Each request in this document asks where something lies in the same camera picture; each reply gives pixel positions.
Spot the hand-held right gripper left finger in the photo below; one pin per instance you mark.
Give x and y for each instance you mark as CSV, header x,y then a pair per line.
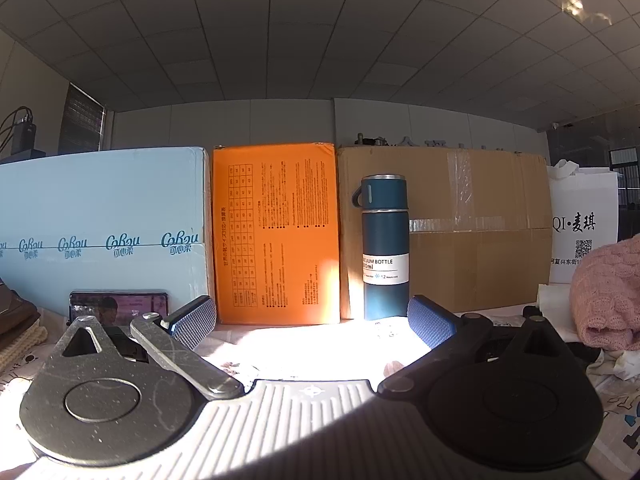
x,y
192,322

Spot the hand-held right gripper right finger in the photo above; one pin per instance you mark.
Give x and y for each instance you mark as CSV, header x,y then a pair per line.
x,y
430,322

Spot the pink knitted towel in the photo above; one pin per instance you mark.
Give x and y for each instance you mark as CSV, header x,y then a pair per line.
x,y
610,290

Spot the black smartphone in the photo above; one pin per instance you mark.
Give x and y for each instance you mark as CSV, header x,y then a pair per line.
x,y
120,305

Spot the brown cardboard box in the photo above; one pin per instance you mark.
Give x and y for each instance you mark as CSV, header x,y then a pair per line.
x,y
490,260

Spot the blue vacuum bottle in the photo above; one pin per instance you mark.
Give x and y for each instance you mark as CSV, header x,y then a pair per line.
x,y
385,235

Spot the orange carton box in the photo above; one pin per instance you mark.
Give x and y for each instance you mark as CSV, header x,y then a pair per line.
x,y
275,235

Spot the light blue carton box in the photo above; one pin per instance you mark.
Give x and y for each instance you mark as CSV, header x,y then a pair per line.
x,y
100,200

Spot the cream knitted cloth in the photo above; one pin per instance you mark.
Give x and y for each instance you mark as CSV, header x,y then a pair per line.
x,y
20,347

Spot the dark brown garment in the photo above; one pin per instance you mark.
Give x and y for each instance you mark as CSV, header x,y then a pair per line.
x,y
15,315

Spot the grey metal fitting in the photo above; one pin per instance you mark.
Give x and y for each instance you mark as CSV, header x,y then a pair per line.
x,y
369,140

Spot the white paper bag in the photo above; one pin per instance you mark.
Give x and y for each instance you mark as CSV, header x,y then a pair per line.
x,y
582,200

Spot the dark window blind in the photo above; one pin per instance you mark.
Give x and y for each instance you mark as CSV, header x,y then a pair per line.
x,y
82,120

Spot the black electronic device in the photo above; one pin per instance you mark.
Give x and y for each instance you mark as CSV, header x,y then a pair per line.
x,y
22,135

